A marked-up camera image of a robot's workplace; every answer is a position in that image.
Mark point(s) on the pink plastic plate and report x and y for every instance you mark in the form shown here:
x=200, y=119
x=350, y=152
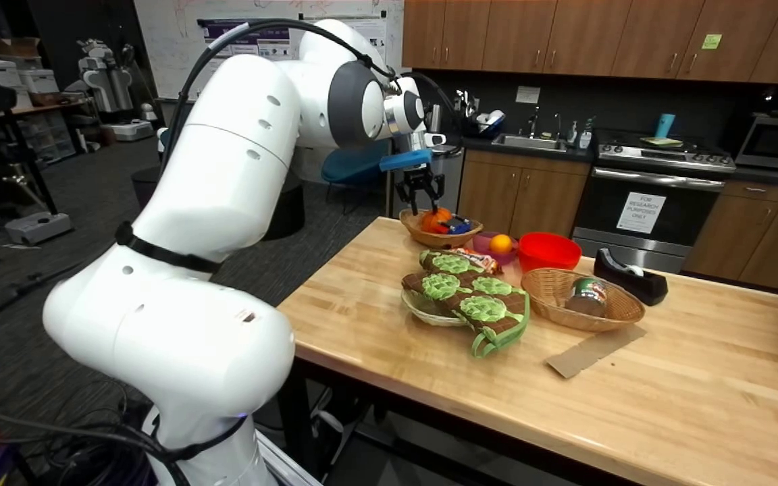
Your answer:
x=481, y=246

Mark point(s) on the brown wicker basket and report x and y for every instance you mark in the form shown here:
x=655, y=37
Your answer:
x=555, y=302

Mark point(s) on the black tape dispenser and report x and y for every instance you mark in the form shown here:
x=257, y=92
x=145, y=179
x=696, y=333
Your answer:
x=646, y=287

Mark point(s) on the small orange ball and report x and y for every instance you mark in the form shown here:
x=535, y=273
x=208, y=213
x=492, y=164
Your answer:
x=500, y=245

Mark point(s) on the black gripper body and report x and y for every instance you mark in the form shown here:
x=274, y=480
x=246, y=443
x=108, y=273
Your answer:
x=426, y=164

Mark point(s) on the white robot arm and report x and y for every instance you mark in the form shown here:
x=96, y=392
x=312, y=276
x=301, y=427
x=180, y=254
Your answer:
x=149, y=315

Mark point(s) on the orange basketball toy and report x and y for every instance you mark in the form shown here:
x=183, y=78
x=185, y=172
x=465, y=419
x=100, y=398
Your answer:
x=436, y=223

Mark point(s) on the wicker basket with toys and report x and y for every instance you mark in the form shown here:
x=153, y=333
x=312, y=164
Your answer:
x=439, y=238

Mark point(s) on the white bowl under mitt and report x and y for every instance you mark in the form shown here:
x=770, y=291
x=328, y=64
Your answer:
x=431, y=298

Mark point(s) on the stainless oven stove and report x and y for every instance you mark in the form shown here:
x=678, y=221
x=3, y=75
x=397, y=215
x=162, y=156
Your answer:
x=646, y=200

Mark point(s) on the upper wooden cabinets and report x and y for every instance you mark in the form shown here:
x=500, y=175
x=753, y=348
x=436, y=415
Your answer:
x=626, y=40

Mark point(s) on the cardboard strip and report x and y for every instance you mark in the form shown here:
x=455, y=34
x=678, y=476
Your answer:
x=590, y=353

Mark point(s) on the brown green oven mitt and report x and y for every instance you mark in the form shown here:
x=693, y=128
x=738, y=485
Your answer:
x=489, y=306

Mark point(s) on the lower wooden cabinet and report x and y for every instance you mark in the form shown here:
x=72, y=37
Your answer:
x=523, y=192

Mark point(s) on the kitchen sink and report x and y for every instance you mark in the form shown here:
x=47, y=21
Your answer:
x=530, y=144

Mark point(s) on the blue grey lego toy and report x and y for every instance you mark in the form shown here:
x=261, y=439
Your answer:
x=459, y=225

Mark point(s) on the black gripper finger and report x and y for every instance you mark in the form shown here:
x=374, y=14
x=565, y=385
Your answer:
x=412, y=200
x=436, y=199

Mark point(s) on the green can in basket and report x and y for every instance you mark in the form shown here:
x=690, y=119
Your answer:
x=586, y=287

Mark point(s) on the dish rack with dishes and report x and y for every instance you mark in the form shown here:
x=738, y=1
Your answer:
x=474, y=119

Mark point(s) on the blue cup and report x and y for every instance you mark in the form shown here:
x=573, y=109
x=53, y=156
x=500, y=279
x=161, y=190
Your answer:
x=666, y=125

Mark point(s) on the red plastic bowl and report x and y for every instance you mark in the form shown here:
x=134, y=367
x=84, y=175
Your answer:
x=546, y=249

